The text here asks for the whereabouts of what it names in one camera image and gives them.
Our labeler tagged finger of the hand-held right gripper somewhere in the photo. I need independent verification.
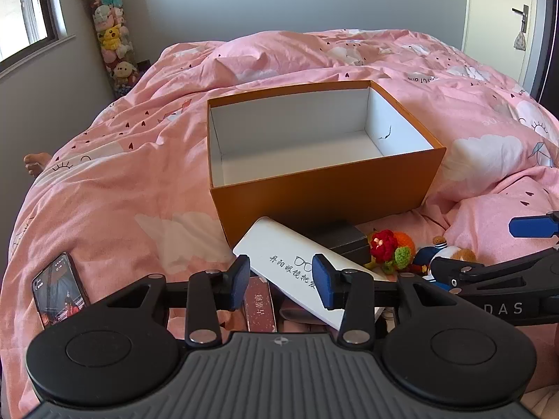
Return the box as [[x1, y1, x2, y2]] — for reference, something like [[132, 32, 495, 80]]
[[430, 248, 559, 293], [509, 210, 559, 240]]

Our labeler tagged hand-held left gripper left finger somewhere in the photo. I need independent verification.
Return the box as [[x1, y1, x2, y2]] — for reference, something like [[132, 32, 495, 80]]
[[105, 255, 252, 348]]

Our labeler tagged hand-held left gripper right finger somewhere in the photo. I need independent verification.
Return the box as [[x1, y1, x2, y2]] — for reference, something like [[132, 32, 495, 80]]
[[311, 253, 459, 346]]

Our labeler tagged brown white plush dog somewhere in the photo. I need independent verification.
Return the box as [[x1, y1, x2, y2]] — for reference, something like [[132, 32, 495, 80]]
[[413, 236, 478, 291]]

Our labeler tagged red booklet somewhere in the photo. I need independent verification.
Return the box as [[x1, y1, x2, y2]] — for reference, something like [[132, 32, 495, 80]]
[[244, 278, 279, 332]]

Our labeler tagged white glasses case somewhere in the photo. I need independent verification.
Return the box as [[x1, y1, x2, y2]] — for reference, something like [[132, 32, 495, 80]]
[[233, 216, 387, 330]]

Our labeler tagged dark gold small box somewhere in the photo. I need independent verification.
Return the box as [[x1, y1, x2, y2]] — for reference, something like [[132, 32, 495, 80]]
[[273, 218, 368, 267]]

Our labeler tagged orange cardboard box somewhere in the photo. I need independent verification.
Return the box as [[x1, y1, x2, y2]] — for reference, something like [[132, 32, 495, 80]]
[[206, 80, 447, 249]]

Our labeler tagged red orange crochet toy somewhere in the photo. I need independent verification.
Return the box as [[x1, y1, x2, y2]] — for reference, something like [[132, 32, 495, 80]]
[[364, 229, 415, 277]]

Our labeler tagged pink printed duvet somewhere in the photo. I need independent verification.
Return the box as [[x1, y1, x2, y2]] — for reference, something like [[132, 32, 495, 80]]
[[0, 30, 559, 419]]

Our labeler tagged black smartphone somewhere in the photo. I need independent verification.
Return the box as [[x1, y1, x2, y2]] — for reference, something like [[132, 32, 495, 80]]
[[31, 252, 91, 332]]

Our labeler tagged white door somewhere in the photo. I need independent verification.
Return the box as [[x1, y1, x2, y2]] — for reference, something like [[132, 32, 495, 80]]
[[463, 0, 546, 92]]

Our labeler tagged clear tube of plush toys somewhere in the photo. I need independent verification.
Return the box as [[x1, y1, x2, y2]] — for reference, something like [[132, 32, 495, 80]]
[[83, 0, 140, 97]]

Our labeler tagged window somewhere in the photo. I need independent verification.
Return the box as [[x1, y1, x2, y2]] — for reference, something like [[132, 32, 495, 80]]
[[0, 0, 73, 64]]

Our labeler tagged door handle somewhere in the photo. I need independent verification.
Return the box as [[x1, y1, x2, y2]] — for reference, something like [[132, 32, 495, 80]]
[[512, 4, 530, 31]]

